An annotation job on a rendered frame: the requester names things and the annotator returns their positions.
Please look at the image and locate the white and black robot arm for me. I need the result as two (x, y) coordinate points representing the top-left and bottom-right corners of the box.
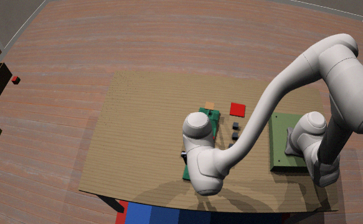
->
(182, 34), (363, 196)

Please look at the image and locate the red flat square plate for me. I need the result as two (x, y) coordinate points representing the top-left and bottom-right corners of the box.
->
(230, 103), (245, 117)

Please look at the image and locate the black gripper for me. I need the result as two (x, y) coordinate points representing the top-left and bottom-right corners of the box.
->
(181, 151), (187, 165)

